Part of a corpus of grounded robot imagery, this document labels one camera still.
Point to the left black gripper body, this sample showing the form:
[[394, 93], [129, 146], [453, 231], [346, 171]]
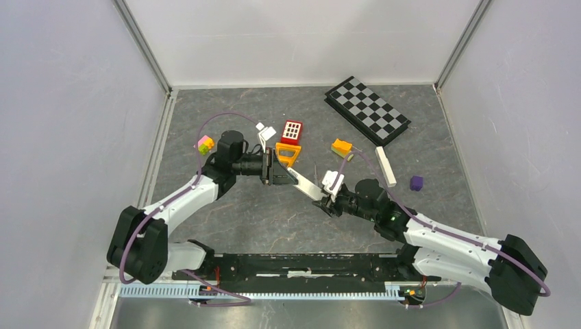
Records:
[[262, 165]]

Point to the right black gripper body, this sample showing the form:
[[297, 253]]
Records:
[[345, 201]]

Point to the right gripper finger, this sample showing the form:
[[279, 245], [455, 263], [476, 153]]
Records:
[[322, 206], [327, 200]]

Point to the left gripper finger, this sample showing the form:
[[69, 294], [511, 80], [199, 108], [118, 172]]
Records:
[[282, 176], [285, 161]]

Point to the white remote control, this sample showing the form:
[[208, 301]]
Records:
[[307, 187], [385, 167]]

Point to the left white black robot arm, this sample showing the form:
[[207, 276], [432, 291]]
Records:
[[140, 246]]

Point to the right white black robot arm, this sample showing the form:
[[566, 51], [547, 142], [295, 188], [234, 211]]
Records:
[[507, 269]]

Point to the red white window block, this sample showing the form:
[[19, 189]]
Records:
[[292, 132]]

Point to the orange green toy block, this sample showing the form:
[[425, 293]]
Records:
[[342, 149]]

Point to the pink yellow green blocks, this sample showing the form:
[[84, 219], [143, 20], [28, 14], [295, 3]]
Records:
[[204, 145]]

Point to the purple cube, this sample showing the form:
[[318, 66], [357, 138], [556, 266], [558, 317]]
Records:
[[416, 183]]

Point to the black grey checkerboard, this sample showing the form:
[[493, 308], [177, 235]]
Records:
[[370, 114]]

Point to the orange triangular plastic frame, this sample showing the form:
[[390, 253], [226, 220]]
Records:
[[292, 151]]

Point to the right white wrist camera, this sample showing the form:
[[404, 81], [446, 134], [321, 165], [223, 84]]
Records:
[[331, 183]]

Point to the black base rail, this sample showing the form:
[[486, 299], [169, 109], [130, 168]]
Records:
[[307, 273]]

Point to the white slotted cable duct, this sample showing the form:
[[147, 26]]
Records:
[[193, 290]]

